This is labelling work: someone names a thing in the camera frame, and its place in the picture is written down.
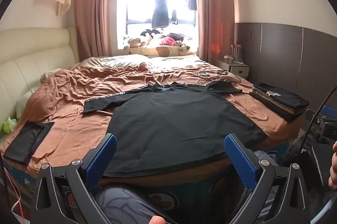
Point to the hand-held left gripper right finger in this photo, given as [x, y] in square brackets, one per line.
[241, 160]

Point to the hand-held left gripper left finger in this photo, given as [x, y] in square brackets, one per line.
[101, 158]

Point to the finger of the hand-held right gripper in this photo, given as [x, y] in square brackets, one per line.
[312, 116]

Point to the black t-shirt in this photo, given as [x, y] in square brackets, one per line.
[171, 121]

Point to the stack of folded clothes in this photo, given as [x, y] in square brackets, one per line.
[280, 104]

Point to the person's right hand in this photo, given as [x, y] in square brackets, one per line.
[333, 171]

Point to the person's left hand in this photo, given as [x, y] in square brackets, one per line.
[156, 220]

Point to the brown blanket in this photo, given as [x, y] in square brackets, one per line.
[79, 87]

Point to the folded black cloth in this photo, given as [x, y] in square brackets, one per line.
[26, 141]

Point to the white nightstand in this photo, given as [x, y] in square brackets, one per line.
[238, 69]

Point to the white pillow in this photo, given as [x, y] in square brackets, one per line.
[23, 104]

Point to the green plastic bag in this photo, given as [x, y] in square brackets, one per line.
[8, 125]

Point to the striped paper bag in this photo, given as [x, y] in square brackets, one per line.
[236, 51]

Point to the bear print cushion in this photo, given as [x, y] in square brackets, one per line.
[163, 50]

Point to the cream padded headboard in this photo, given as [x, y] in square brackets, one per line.
[31, 55]

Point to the cow plush toy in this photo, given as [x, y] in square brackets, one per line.
[183, 47]

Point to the pink cloth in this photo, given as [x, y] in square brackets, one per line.
[168, 42]

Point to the black and white plush toy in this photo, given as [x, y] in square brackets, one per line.
[151, 33]

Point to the pink curtain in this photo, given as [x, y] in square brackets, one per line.
[92, 3]
[213, 3]

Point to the hanging black jacket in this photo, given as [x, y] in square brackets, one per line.
[160, 5]

